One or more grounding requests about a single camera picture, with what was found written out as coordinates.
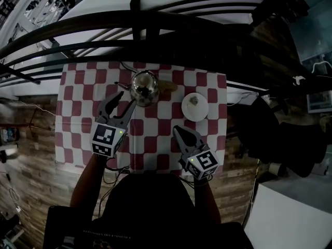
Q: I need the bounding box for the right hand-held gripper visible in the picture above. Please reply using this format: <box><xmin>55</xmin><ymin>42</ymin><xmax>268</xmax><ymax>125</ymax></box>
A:
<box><xmin>172</xmin><ymin>124</ymin><xmax>221</xmax><ymax>181</ymax></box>

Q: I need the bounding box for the person's left forearm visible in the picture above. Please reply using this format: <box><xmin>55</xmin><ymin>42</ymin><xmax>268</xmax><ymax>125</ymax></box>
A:
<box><xmin>70</xmin><ymin>153</ymin><xmax>107</xmax><ymax>209</ymax></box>

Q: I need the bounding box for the white side table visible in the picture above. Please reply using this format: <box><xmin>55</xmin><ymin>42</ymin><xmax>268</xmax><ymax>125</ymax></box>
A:
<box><xmin>243</xmin><ymin>184</ymin><xmax>332</xmax><ymax>249</ymax></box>

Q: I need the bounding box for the white framed glass panel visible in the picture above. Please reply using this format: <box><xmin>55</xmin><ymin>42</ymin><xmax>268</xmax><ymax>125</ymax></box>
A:
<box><xmin>307</xmin><ymin>91</ymin><xmax>332</xmax><ymax>114</ymax></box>

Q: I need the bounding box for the steel teapot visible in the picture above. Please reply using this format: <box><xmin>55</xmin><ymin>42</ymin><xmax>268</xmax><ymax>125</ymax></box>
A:
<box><xmin>114</xmin><ymin>70</ymin><xmax>178</xmax><ymax>108</ymax></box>

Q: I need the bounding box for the dark curved railing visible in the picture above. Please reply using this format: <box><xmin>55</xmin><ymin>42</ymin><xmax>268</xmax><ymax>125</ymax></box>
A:
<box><xmin>0</xmin><ymin>0</ymin><xmax>320</xmax><ymax>98</ymax></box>

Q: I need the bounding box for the person's right forearm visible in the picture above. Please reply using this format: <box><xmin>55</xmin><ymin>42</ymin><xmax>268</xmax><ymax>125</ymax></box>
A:
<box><xmin>193</xmin><ymin>177</ymin><xmax>223</xmax><ymax>224</ymax></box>

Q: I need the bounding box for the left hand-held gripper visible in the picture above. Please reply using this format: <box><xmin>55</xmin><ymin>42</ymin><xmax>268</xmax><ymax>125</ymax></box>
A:
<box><xmin>90</xmin><ymin>90</ymin><xmax>137</xmax><ymax>159</ymax></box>

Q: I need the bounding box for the red white checkered tablecloth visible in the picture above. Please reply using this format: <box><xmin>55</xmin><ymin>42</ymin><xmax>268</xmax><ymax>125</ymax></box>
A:
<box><xmin>54</xmin><ymin>61</ymin><xmax>228</xmax><ymax>176</ymax></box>

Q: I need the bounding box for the person's black clothing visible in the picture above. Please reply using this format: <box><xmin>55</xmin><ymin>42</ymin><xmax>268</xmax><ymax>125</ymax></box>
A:
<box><xmin>98</xmin><ymin>171</ymin><xmax>198</xmax><ymax>224</ymax></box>

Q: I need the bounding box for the white wall cable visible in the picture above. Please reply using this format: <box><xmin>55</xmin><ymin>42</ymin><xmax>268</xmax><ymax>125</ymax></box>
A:
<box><xmin>311</xmin><ymin>61</ymin><xmax>332</xmax><ymax>74</ymax></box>

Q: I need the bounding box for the black office chair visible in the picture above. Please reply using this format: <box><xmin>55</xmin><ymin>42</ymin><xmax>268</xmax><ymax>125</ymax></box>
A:
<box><xmin>237</xmin><ymin>96</ymin><xmax>328</xmax><ymax>178</ymax></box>

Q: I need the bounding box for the white round plate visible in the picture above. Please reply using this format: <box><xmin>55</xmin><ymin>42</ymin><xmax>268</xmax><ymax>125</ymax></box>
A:
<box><xmin>181</xmin><ymin>92</ymin><xmax>210</xmax><ymax>122</ymax></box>

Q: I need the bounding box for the paper cup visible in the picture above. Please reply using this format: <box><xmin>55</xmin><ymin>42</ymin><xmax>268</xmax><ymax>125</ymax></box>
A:
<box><xmin>268</xmin><ymin>162</ymin><xmax>287</xmax><ymax>176</ymax></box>

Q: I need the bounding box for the yellow black cable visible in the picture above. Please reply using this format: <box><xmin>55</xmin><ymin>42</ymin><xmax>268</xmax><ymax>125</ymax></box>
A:
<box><xmin>248</xmin><ymin>159</ymin><xmax>260</xmax><ymax>217</ymax></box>

